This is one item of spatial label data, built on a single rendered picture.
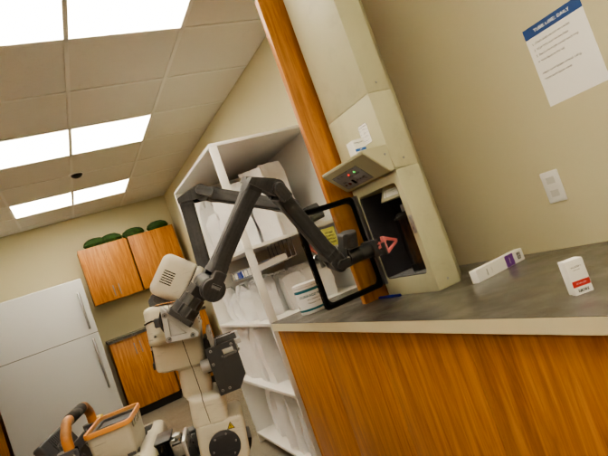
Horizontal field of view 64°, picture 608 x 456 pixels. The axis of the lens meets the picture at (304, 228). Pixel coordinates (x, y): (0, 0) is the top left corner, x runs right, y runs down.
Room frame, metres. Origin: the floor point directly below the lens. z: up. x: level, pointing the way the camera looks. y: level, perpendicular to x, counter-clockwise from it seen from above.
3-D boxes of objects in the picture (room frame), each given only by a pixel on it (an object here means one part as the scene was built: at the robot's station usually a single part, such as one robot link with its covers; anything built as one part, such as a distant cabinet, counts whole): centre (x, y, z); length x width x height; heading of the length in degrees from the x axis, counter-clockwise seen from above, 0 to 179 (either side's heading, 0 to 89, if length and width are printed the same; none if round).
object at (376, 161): (1.90, -0.26, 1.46); 0.32 x 0.12 x 0.10; 27
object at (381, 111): (1.98, -0.43, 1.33); 0.32 x 0.25 x 0.77; 27
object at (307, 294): (2.43, 0.09, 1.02); 0.13 x 0.13 x 0.15
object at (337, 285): (1.97, -0.10, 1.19); 0.30 x 0.01 x 0.40; 122
